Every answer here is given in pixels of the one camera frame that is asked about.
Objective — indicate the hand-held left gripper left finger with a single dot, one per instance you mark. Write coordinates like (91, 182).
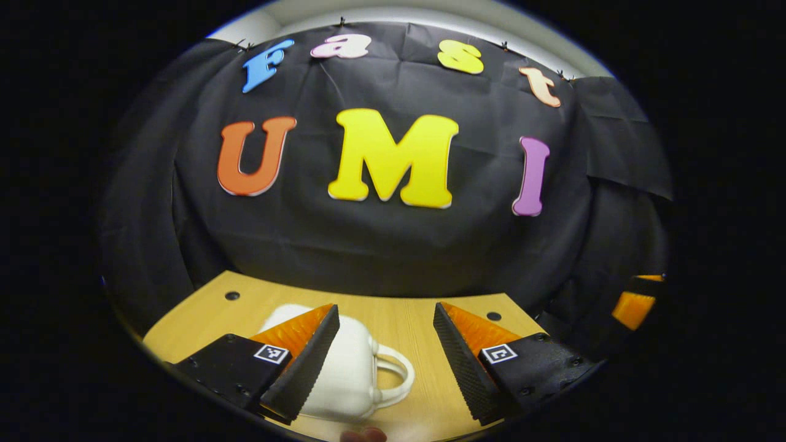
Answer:
(307, 368)

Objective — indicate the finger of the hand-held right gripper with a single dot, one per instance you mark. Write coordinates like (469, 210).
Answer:
(648, 285)
(632, 310)

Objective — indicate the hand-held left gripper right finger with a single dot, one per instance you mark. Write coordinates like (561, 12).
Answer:
(460, 368)

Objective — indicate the white suitcase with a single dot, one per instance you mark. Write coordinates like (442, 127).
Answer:
(350, 368)

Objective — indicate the black backdrop cloth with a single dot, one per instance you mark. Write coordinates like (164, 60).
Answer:
(393, 245)

